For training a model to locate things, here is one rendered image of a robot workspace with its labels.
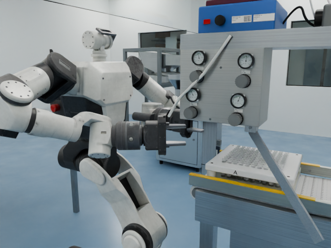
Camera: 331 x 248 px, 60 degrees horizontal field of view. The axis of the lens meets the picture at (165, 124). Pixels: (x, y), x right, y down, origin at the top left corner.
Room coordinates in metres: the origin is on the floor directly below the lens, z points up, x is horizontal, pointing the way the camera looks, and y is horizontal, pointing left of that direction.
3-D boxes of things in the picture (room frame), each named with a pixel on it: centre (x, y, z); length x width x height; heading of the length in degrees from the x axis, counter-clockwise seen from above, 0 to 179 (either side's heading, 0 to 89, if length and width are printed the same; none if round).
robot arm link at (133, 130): (0.85, 0.06, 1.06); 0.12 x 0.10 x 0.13; 92
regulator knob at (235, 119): (0.70, -0.17, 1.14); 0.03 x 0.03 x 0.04; 60
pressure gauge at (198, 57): (0.76, -0.09, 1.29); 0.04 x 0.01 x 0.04; 60
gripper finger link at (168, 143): (0.85, -0.03, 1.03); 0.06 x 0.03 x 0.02; 92
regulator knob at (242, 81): (0.70, -0.19, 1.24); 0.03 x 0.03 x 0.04; 60
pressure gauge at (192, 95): (0.77, -0.07, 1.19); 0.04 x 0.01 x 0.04; 60
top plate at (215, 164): (0.86, -0.28, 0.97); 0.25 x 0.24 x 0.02; 150
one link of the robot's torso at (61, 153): (1.21, 0.34, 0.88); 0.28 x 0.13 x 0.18; 60
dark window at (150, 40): (6.78, 0.05, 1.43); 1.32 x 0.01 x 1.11; 58
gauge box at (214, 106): (0.78, -0.16, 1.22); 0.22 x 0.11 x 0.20; 60
